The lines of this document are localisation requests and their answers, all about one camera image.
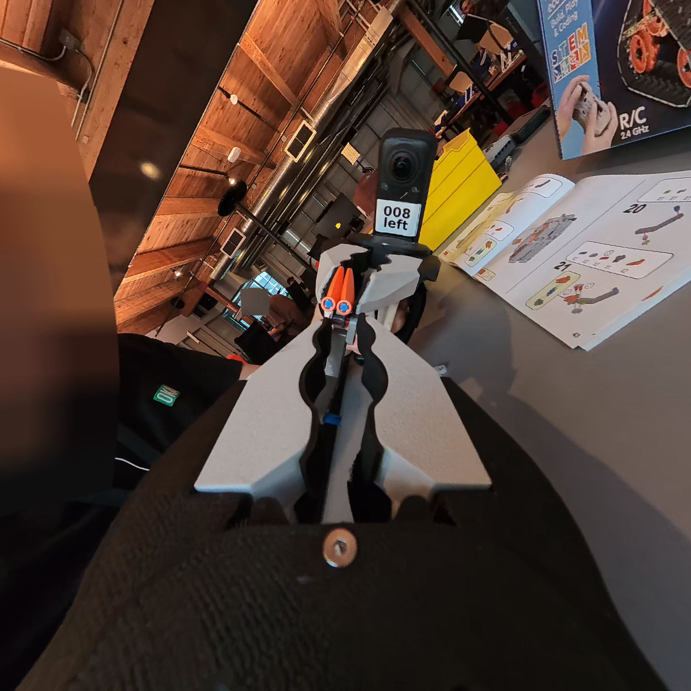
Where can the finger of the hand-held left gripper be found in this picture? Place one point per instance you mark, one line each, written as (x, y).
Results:
(326, 270)
(391, 286)

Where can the blue toy robot box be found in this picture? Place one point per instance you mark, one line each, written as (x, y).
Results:
(621, 81)

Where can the grey bent toy beam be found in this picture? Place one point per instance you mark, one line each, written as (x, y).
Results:
(334, 361)

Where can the white air vent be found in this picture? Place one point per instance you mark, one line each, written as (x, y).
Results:
(300, 139)
(233, 241)

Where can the open white instruction manual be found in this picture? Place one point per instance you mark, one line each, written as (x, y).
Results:
(594, 270)

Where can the person's black shirt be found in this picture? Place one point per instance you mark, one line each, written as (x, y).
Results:
(189, 367)

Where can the person's left hand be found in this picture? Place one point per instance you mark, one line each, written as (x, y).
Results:
(401, 321)

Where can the black round ceiling fixture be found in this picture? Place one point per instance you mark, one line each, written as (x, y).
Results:
(232, 198)

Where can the yellow plastic bin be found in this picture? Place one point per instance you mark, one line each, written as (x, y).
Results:
(459, 189)

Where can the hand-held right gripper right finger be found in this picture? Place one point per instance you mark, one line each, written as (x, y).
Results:
(426, 437)

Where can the silver ventilation duct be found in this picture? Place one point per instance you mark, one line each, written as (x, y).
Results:
(313, 124)

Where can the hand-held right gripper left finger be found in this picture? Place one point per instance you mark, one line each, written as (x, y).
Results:
(259, 437)

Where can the grey plastic device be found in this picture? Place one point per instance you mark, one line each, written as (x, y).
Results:
(503, 151)

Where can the grey desk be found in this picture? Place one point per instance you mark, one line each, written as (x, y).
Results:
(567, 432)

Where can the white ceiling sensor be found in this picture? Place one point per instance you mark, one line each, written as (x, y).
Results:
(234, 154)

